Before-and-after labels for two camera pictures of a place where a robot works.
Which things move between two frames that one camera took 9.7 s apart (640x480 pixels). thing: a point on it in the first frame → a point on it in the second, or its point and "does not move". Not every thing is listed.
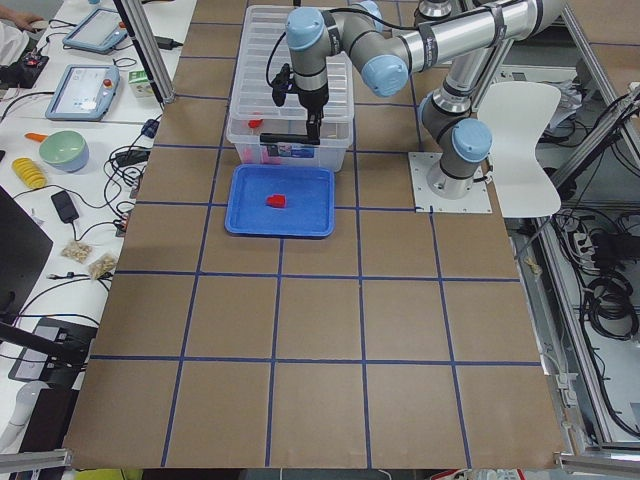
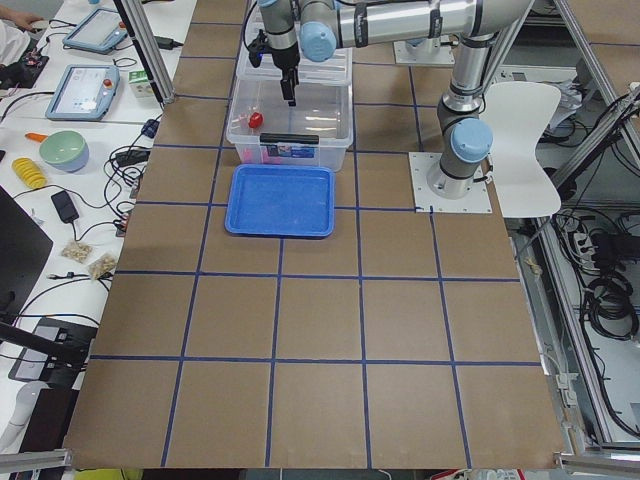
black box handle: [290, 138] does not move
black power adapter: [64, 206] does not move
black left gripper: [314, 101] → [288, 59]
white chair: [516, 113] does not move
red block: [277, 200] → [256, 119]
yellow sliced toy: [30, 173] does not move
